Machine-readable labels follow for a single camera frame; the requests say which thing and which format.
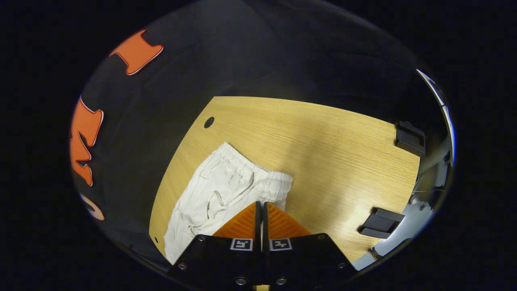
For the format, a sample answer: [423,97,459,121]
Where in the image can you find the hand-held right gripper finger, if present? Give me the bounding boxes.
[263,201,358,288]
[168,201,263,288]

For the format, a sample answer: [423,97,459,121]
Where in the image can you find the white jeans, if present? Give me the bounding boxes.
[164,141,294,265]

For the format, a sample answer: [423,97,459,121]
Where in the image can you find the black table clamp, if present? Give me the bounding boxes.
[357,207,406,240]
[394,120,427,157]

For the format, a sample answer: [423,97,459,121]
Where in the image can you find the black backdrop cloth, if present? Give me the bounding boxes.
[69,0,449,271]

